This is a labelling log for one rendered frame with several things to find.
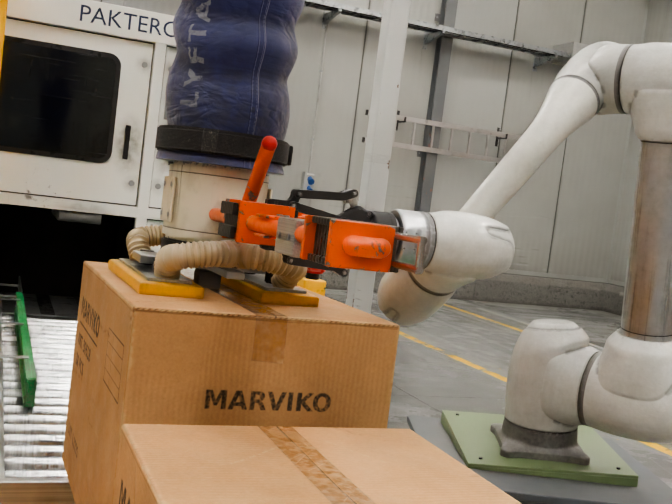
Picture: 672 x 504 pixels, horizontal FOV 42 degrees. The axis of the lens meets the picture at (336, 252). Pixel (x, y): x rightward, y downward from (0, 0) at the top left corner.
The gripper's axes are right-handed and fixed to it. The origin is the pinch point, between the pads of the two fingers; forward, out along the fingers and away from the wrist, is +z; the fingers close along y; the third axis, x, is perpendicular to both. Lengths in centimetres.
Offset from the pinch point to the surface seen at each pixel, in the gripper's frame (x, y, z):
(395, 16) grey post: 339, -107, -162
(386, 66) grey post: 339, -79, -160
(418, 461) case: -28.9, 25.6, -15.0
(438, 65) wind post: 937, -187, -487
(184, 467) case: -31.5, 25.6, 14.5
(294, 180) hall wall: 949, -13, -312
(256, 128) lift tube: 16.2, -14.4, -1.9
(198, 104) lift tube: 18.0, -16.9, 7.5
